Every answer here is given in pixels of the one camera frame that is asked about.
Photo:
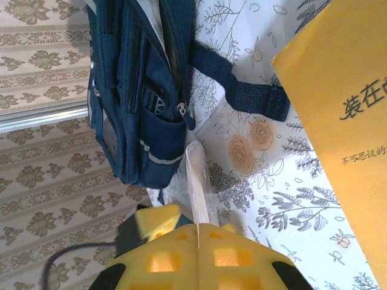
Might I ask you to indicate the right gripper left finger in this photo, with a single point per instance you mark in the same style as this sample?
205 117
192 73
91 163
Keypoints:
169 262

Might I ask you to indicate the yellow book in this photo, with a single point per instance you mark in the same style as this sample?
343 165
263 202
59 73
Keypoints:
341 75

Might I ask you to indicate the aluminium corner post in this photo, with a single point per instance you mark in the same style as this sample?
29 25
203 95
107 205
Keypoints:
42 116

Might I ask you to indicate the navy blue backpack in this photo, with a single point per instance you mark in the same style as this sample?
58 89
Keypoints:
145 90

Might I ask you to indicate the pink pencil case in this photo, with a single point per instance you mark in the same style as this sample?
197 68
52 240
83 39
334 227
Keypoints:
198 187

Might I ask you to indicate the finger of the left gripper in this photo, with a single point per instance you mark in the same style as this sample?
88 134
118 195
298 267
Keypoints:
158 219

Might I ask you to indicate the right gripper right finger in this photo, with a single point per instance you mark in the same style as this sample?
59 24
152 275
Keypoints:
239 262

